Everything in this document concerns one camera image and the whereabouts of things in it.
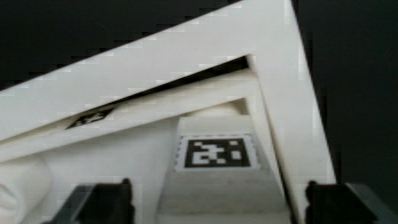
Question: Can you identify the white leg with tag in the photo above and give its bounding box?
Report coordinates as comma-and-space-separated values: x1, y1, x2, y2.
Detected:
156, 116, 291, 224

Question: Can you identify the white square tabletop part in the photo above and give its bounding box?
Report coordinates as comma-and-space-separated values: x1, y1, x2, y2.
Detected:
0, 70, 280, 224

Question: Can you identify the white U-shaped fence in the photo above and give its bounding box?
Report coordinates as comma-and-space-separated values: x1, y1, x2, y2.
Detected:
0, 0, 337, 201

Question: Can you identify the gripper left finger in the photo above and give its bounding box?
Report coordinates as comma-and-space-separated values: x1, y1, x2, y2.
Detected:
42, 178, 134, 224

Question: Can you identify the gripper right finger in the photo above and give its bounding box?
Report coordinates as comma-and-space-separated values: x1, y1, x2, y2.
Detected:
305, 181, 398, 224

